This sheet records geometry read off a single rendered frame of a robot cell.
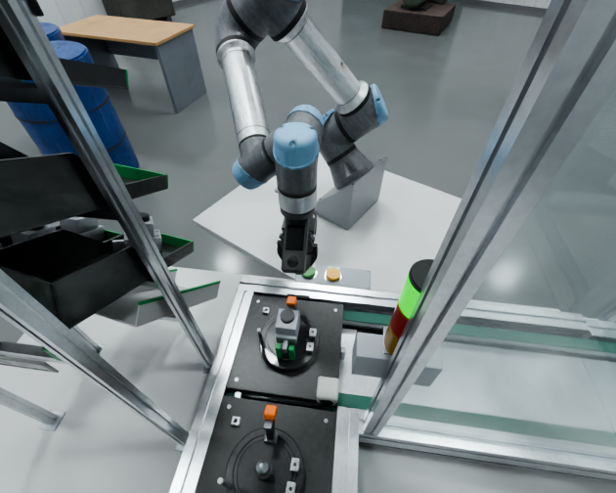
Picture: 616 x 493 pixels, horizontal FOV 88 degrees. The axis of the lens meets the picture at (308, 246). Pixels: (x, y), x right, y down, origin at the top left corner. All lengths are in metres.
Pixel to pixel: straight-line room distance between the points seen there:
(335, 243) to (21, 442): 0.95
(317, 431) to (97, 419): 0.52
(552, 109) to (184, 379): 0.88
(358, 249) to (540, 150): 0.93
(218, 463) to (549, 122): 0.70
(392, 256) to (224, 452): 0.74
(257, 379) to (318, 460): 0.20
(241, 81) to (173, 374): 0.73
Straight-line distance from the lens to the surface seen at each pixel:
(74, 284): 0.51
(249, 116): 0.76
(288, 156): 0.54
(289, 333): 0.69
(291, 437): 0.71
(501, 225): 0.25
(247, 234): 1.17
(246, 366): 0.78
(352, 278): 0.91
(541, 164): 0.22
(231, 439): 0.74
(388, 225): 1.22
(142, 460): 0.90
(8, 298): 0.38
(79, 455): 0.97
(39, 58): 0.41
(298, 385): 0.75
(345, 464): 0.74
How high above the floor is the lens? 1.68
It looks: 48 degrees down
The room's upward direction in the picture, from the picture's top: straight up
